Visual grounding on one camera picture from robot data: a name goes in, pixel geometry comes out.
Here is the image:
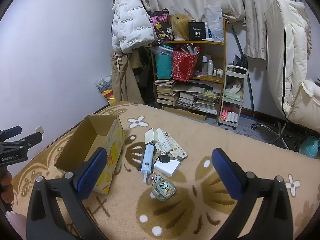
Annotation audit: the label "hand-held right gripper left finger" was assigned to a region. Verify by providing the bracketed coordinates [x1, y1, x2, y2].
[26, 147, 108, 240]

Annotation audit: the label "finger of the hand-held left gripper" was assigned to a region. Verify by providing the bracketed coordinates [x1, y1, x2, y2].
[0, 132, 43, 153]
[0, 126, 22, 143]

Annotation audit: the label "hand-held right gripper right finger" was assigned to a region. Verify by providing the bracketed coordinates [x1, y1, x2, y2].
[211, 148, 298, 240]

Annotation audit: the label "printed cardboard box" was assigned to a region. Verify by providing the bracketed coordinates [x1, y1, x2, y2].
[54, 114, 126, 195]

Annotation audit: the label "person's left hand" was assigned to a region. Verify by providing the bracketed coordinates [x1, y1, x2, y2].
[0, 171, 12, 203]

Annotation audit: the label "purple floor mat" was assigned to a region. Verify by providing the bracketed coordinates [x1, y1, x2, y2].
[207, 117, 275, 140]

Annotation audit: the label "white remote with coloured buttons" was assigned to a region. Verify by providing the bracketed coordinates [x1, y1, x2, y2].
[164, 132, 188, 161]

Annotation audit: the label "white rolls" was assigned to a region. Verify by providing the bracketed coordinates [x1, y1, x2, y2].
[226, 111, 240, 125]

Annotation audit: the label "light blue handheld device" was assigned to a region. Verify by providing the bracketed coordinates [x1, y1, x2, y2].
[138, 144, 155, 183]

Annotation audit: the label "white power bank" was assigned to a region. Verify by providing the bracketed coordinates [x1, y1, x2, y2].
[153, 160, 181, 178]

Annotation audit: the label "pink cloth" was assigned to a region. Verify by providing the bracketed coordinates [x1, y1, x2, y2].
[5, 211, 28, 240]

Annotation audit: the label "white remote control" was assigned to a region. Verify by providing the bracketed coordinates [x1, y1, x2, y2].
[154, 127, 173, 155]

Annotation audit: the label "white charger adapter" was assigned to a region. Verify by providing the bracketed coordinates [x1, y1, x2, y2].
[144, 128, 158, 145]

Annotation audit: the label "pile of colourful books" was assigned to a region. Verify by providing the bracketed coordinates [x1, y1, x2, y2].
[174, 82, 222, 115]

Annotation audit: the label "pale green tissue pack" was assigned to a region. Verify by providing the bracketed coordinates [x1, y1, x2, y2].
[224, 80, 244, 100]

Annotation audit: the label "plastic bag of toys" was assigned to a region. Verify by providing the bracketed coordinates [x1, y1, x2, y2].
[94, 75, 117, 105]

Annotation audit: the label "teal round object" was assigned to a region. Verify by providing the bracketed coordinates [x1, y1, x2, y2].
[299, 135, 320, 158]

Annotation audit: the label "white trolley cart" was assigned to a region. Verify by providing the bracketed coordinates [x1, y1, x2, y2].
[217, 65, 249, 130]

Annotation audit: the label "beige trousers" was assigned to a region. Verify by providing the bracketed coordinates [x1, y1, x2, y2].
[111, 51, 145, 105]

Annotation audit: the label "stack of brown old books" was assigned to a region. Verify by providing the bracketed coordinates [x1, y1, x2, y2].
[154, 79, 177, 106]

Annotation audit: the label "dark hanging clothes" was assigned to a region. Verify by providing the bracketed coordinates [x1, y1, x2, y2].
[129, 46, 153, 103]

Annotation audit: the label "wooden shelf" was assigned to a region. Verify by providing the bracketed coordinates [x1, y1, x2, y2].
[150, 17, 227, 117]

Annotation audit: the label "red gift bag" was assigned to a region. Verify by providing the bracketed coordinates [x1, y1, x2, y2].
[172, 44, 200, 82]

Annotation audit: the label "teal storage container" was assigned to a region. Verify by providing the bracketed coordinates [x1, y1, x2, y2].
[153, 45, 174, 80]

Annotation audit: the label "white office chair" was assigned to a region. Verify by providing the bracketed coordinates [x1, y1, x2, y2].
[251, 0, 320, 150]

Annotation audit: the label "black box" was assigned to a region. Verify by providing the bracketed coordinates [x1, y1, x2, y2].
[188, 22, 207, 40]

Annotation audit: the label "white plastic bag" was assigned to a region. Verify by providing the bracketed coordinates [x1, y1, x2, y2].
[204, 5, 225, 42]

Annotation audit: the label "white puffer jacket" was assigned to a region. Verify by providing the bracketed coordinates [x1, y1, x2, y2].
[111, 0, 156, 54]

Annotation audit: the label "blonde wig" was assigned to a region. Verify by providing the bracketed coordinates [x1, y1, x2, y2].
[170, 14, 192, 41]

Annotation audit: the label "purple patterned bag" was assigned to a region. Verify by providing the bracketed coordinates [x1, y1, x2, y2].
[149, 9, 175, 44]

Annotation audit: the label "green cartoon keychain charm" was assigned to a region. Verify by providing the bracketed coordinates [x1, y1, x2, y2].
[149, 174, 178, 202]

